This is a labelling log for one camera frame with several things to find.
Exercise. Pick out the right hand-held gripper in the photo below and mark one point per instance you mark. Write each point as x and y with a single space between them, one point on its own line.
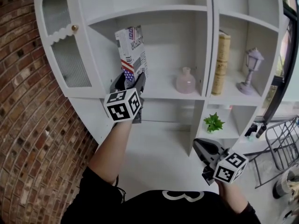
230 168

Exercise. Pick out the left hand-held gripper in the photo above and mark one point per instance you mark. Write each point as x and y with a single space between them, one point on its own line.
121 106

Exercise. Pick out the flag print book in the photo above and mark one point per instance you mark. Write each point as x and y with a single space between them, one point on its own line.
133 52

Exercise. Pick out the white shelf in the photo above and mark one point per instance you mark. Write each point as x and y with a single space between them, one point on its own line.
163 20

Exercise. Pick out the person's right forearm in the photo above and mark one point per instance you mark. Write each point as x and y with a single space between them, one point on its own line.
231 196

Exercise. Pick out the person's left forearm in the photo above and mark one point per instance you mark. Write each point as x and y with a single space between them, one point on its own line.
112 153

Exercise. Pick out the beige hardcover book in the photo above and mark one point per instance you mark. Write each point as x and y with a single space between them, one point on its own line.
222 64

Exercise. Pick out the small green plant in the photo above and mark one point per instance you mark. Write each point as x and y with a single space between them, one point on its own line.
213 122

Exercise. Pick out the pink glass vase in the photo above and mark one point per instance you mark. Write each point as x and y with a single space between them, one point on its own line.
185 83

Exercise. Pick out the black bottle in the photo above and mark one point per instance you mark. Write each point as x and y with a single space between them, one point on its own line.
261 130

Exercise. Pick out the person's black shirt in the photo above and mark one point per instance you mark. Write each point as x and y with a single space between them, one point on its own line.
163 209

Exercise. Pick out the ribbed glass cabinet door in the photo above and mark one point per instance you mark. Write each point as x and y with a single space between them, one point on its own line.
63 48

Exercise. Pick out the brass door knob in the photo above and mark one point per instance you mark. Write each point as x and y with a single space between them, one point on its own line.
74 27

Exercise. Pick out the grey plant pot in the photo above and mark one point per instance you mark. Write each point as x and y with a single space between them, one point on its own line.
283 183

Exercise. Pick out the purple lantern lamp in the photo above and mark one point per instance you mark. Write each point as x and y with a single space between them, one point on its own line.
253 59

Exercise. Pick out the black window frame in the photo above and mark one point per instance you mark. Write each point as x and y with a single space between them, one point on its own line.
279 78

